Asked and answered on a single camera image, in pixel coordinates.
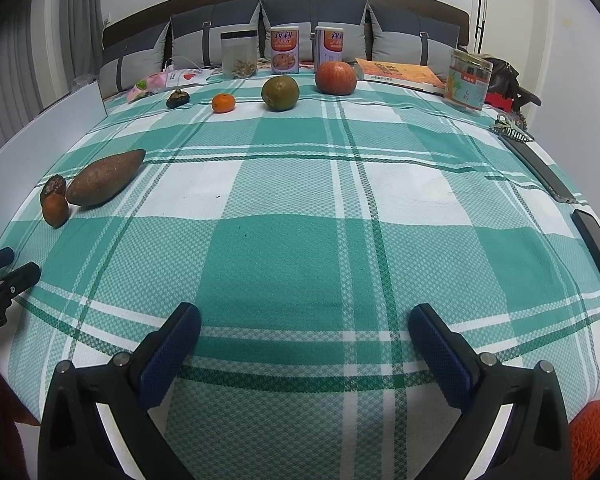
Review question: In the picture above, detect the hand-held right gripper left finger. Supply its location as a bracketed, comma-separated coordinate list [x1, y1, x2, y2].
[37, 302, 202, 480]

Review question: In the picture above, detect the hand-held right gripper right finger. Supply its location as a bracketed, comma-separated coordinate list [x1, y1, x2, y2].
[408, 303, 573, 480]

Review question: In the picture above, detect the small reddish brown fruit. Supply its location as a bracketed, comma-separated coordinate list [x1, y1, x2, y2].
[42, 193, 70, 229]

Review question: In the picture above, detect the dark shrivelled fruit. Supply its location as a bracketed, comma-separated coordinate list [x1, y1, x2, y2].
[39, 175, 68, 207]

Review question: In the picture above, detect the dark red cloth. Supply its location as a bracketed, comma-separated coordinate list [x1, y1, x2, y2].
[0, 340, 38, 480]

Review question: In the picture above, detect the brown sweet potato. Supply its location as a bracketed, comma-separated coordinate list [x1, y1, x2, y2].
[66, 149, 147, 208]

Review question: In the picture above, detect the white side board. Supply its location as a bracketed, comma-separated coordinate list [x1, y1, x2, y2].
[0, 80, 106, 221]

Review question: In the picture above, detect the green white plaid blanket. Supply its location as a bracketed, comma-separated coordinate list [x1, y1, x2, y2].
[0, 77, 600, 480]

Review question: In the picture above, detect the orange fluffy cloth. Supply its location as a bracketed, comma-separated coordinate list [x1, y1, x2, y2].
[567, 400, 600, 480]

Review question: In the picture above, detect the black flat device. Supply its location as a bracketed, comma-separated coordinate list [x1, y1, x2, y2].
[571, 209, 600, 322]

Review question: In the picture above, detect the pink snack packet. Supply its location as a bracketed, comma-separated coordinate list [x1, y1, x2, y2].
[126, 72, 173, 105]

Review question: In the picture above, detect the grey curtain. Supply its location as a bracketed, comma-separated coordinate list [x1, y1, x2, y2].
[0, 0, 103, 161]

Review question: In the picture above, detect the metal hair clip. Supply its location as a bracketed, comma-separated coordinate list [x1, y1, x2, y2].
[489, 114, 535, 142]

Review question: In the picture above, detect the grey pillow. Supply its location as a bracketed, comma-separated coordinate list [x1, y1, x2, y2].
[259, 0, 370, 63]
[99, 21, 172, 100]
[170, 0, 262, 68]
[367, 4, 462, 68]

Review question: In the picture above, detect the red box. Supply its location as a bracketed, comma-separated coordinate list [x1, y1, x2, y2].
[485, 92, 516, 111]

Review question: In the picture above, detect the white snack packet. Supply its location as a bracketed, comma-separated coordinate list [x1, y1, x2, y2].
[164, 67, 212, 87]

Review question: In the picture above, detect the clear jar with green label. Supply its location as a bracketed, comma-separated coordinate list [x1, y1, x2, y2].
[444, 49, 495, 112]

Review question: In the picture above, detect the green orange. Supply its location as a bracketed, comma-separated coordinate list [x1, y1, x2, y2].
[261, 76, 300, 112]

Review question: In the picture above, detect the orange book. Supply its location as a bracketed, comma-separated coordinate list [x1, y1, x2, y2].
[354, 57, 447, 95]

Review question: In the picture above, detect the black bag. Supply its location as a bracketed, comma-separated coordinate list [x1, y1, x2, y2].
[485, 58, 542, 111]

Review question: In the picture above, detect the red apple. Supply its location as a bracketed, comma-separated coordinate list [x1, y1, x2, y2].
[314, 60, 358, 96]

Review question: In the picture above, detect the clear plastic jar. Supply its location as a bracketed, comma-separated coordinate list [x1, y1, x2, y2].
[220, 30, 259, 80]

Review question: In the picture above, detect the orange labelled can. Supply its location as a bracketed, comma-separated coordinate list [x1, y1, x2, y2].
[270, 26, 300, 75]
[314, 25, 344, 66]

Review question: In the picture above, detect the white door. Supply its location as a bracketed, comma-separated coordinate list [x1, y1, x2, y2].
[480, 0, 551, 61]

